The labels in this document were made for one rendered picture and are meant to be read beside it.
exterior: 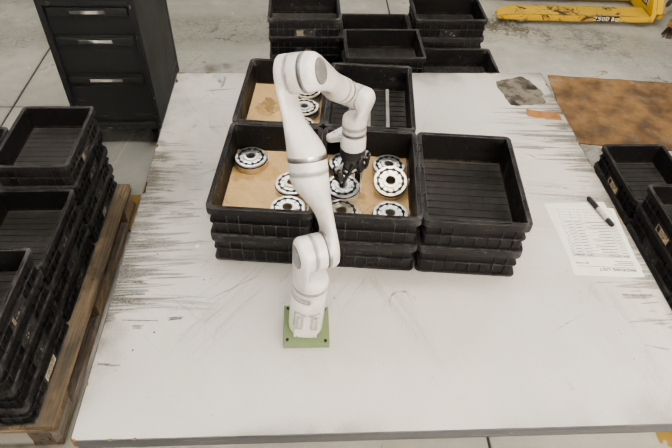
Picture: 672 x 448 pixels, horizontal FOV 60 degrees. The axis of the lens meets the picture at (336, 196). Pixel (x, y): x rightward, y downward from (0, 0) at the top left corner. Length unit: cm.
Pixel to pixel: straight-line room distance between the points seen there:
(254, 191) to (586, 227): 108
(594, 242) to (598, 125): 189
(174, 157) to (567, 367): 145
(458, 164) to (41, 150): 172
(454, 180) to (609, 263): 53
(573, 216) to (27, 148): 216
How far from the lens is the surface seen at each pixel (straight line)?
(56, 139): 276
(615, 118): 395
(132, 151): 339
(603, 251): 201
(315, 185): 131
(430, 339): 164
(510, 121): 242
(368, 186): 182
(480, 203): 183
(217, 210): 162
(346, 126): 162
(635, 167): 315
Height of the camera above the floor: 206
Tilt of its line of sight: 44 degrees down
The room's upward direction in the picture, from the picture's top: 2 degrees clockwise
